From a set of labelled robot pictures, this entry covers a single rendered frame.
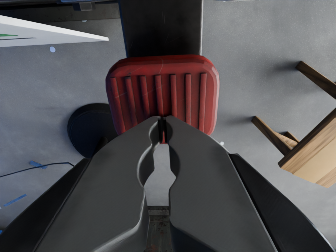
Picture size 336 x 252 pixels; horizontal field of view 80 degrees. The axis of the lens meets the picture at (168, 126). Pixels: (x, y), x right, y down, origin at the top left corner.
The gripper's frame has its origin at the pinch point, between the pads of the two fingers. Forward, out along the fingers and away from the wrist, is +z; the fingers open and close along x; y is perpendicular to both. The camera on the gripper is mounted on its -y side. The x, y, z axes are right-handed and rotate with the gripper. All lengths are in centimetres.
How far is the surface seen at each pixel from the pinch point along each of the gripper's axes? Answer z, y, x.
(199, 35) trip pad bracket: 6.3, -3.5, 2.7
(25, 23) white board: 29.2, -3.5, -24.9
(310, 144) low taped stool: 44, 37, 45
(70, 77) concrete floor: 77, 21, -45
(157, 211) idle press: 74, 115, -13
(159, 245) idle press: 55, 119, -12
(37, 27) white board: 32.2, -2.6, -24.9
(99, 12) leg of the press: 74, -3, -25
